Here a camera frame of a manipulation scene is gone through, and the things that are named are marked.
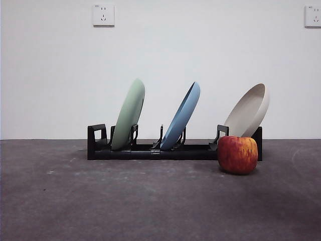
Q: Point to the red yellow apple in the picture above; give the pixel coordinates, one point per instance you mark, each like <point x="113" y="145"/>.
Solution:
<point x="237" y="155"/>

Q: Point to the white wall socket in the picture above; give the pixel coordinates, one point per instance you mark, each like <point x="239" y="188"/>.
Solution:
<point x="313" y="16"/>
<point x="104" y="15"/>

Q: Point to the beige plate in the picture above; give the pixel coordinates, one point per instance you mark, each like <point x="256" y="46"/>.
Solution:
<point x="248" y="113"/>

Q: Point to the black plate rack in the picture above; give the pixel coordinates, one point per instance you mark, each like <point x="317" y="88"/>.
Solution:
<point x="113" y="154"/>

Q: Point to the green plate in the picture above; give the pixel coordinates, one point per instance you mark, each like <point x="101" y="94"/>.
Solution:
<point x="126" y="113"/>

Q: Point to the blue plate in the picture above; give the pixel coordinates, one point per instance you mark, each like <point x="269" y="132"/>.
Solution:
<point x="181" y="118"/>

